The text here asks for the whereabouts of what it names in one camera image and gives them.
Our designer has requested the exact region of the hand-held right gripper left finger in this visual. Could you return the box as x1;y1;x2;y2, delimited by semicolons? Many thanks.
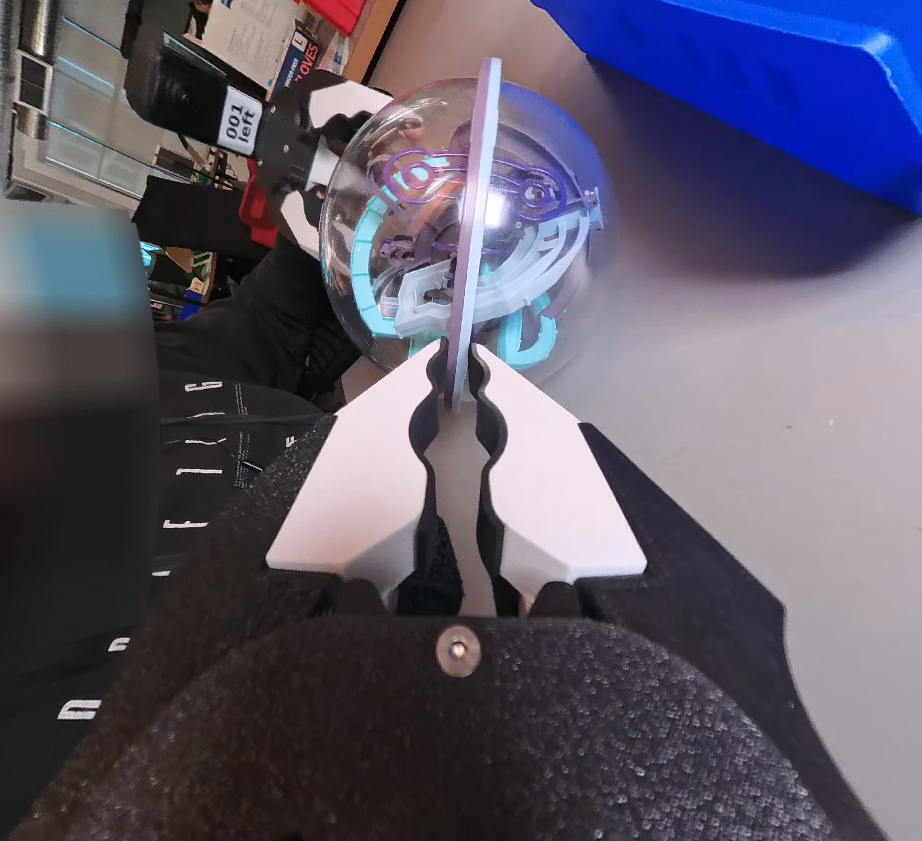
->
264;339;443;606

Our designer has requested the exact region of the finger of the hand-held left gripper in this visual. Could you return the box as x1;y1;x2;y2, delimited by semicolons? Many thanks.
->
308;80;395;132
277;187;327;259

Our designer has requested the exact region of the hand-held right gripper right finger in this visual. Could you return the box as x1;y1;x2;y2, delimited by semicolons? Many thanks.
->
470;343;648;602

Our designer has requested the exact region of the clear plastic maze ball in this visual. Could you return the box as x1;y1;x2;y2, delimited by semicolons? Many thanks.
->
319;58;613;412

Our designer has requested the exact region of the person's left forearm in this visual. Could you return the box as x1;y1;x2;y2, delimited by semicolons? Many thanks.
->
155;236;361;396

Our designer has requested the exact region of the red plastic object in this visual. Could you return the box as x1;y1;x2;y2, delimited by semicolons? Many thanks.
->
240;160;278;248

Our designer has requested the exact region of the disposable glove box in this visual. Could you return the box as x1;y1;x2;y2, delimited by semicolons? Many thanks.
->
267;27;321;100

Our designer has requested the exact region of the white posted paper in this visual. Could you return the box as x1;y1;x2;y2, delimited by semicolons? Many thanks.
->
202;0;300;82

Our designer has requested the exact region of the person's black printed hoodie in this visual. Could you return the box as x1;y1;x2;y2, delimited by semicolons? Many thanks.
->
0;373;325;734

